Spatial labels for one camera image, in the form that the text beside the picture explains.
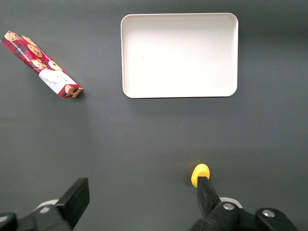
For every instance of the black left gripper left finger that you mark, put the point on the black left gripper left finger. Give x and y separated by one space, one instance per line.
74 199

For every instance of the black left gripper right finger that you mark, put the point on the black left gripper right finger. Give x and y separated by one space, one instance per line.
207 197

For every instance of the red tartan cookie box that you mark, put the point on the red tartan cookie box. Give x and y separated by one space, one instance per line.
36 51

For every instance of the white rectangular tray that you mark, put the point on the white rectangular tray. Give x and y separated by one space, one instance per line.
179 55

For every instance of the yellow lemon-shaped object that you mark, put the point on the yellow lemon-shaped object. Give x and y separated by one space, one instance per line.
200 170

